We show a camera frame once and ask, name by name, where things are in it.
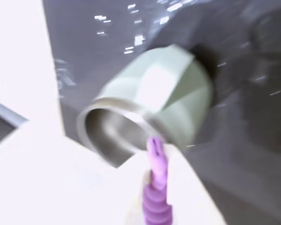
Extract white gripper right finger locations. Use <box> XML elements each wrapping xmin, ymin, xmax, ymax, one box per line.
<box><xmin>165</xmin><ymin>144</ymin><xmax>227</xmax><ymax>225</ymax></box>

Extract purple ribbed pen grip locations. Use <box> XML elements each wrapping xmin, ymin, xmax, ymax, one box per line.
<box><xmin>141</xmin><ymin>137</ymin><xmax>174</xmax><ymax>225</ymax></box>

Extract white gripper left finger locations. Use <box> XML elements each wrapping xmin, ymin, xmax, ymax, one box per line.
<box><xmin>0</xmin><ymin>121</ymin><xmax>153</xmax><ymax>225</ymax></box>

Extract sage green steel mug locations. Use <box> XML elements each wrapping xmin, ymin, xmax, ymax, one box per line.
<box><xmin>76</xmin><ymin>44</ymin><xmax>214</xmax><ymax>168</ymax></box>

